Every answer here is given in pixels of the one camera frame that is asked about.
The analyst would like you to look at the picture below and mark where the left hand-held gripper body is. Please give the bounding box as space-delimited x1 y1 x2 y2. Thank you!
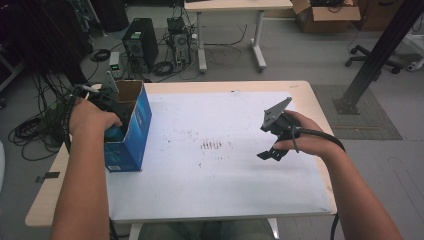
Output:
74 79 135 134

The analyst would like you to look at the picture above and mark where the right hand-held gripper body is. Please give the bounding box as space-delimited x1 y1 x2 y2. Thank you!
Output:
259 96 303 142

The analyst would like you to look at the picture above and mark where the blue cardboard box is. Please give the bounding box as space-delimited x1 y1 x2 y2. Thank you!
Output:
103 79 153 174

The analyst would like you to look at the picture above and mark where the person's left hand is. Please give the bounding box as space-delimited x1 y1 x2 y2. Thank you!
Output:
68 97 123 138

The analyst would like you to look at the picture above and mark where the person's right hand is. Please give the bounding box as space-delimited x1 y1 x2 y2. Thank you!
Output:
272 109 338 158

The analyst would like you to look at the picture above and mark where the small grey power supply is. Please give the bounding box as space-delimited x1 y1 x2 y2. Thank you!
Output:
108 51 122 80

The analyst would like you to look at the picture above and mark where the white table mat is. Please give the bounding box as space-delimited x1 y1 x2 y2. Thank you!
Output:
105 91 333 224

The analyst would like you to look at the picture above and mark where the black computer tower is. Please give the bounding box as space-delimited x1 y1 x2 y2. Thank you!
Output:
121 17 160 73

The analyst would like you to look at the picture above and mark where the open grey computer case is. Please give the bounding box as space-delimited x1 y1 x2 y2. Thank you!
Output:
166 16 193 69

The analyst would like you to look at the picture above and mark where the black tape strip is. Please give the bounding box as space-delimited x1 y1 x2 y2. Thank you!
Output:
34 171 61 184

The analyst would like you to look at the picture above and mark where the grey floor mat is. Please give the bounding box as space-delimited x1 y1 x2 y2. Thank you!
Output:
311 83 404 141

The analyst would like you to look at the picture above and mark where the black office chair base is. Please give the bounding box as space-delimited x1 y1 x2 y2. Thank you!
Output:
344 44 405 75

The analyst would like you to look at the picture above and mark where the brown cardboard box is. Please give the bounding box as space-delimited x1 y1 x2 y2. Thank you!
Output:
291 0 362 34

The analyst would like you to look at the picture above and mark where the wooden desk with white legs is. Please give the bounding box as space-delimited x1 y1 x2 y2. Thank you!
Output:
183 0 295 75

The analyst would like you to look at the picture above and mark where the black metal stand beam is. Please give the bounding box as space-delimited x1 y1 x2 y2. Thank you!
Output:
331 0 424 116

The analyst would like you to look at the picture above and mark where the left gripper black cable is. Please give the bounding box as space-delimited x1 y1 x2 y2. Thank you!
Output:
62 83 120 240

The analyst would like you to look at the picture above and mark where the small coiled black cable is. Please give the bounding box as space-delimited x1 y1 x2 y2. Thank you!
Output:
89 48 112 63

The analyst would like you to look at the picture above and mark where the bundle of black floor cables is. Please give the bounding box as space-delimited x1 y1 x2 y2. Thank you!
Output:
7 71 79 162

